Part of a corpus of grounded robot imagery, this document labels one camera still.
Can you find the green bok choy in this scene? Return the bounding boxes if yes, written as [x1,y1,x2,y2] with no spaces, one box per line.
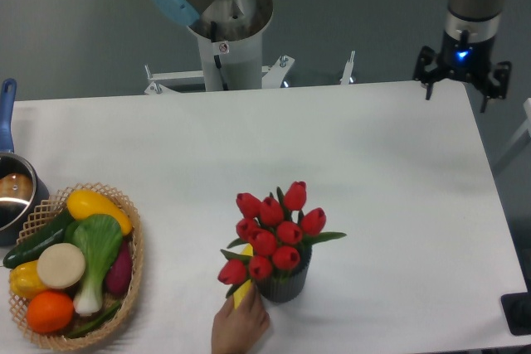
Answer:
[72,214,123,317]

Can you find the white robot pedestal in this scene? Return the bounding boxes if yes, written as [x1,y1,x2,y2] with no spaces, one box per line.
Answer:
[196,33,262,92]

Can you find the yellow squash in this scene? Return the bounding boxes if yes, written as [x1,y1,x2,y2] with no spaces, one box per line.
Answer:
[66,189,133,236]

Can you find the blue handled saucepan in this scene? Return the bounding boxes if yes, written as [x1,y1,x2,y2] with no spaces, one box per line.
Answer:
[1,78,49,247]

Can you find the green chili pepper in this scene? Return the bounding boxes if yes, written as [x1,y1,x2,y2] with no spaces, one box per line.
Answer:
[66,301,121,339]

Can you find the dark green cucumber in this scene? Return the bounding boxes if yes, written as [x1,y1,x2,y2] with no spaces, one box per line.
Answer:
[2,209,75,269]

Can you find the woven wicker basket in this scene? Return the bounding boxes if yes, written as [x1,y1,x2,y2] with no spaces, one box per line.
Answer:
[8,182,144,352]

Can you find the bare human hand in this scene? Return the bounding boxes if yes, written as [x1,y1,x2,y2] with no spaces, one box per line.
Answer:
[211,284,270,354]

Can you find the purple sweet potato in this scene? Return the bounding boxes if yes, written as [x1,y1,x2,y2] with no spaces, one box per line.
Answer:
[105,241,133,296]

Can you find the white metal mounting frame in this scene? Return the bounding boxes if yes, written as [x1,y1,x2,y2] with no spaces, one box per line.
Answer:
[144,50,357,95]

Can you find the yellow banana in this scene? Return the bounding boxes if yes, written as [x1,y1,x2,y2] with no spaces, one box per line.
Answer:
[233,244,253,309]

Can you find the red tulip bouquet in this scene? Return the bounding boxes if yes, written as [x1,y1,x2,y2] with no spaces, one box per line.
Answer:
[217,181,346,298]

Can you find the orange fruit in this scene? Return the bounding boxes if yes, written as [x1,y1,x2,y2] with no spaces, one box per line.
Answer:
[26,290,74,334]

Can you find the beige round bun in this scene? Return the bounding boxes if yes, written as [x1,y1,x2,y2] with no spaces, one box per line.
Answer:
[37,243,85,289]

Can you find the dark ribbed vase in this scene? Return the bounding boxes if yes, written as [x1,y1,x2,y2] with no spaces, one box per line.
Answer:
[256,247,313,303]

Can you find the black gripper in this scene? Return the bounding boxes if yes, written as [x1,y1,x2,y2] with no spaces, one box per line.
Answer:
[412,32,512,113]

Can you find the yellow bell pepper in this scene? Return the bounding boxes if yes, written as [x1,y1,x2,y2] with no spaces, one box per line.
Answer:
[9,260,49,300]

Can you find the black device at edge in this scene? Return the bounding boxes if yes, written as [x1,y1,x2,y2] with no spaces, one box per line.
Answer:
[500,292,530,336]

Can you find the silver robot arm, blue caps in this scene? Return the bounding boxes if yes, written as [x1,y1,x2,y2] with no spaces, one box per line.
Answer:
[412,0,512,111]

